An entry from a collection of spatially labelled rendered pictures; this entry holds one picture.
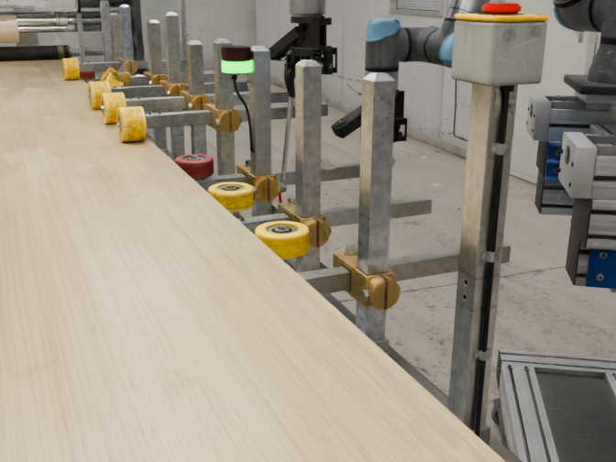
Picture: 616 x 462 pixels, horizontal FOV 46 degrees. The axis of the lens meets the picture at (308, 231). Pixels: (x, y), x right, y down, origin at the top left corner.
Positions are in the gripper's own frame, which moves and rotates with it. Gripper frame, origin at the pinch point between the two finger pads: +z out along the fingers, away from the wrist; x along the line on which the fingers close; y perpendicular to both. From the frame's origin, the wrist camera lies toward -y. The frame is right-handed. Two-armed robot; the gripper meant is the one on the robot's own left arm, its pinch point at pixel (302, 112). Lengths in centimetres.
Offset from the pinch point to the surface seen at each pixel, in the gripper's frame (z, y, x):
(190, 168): 9.1, -6.5, -25.1
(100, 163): 8.3, -20.3, -37.6
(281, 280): 9, 52, -52
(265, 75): -8.8, 1.2, -11.0
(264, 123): 0.8, 0.9, -11.4
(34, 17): -14, -233, 45
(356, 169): 13.7, 4.8, 12.2
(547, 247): 99, -55, 218
